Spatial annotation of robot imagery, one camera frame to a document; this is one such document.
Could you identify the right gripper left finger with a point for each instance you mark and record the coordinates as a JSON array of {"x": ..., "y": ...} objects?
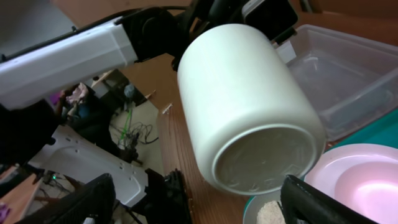
[{"x": 94, "y": 200}]

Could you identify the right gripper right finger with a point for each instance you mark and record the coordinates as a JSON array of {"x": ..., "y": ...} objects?
[{"x": 302, "y": 203}]

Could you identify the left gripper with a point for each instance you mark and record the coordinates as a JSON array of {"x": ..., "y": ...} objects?
[{"x": 202, "y": 15}]

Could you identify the rice food waste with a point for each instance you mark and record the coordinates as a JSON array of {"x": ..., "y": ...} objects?
[{"x": 270, "y": 213}]

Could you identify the grey metal bowl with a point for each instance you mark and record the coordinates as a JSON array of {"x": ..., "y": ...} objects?
[{"x": 255, "y": 203}]

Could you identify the pink shallow bowl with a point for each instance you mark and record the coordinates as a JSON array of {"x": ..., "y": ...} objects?
[{"x": 362, "y": 177}]

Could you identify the white cup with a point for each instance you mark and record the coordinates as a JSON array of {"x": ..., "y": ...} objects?
[{"x": 249, "y": 122}]

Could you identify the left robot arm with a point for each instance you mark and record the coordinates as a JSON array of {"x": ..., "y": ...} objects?
[{"x": 116, "y": 41}]

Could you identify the teal serving tray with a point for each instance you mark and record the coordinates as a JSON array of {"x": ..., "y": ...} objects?
[{"x": 383, "y": 131}]

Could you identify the clear plastic bin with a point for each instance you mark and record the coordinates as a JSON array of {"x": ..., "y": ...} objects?
[{"x": 349, "y": 80}]

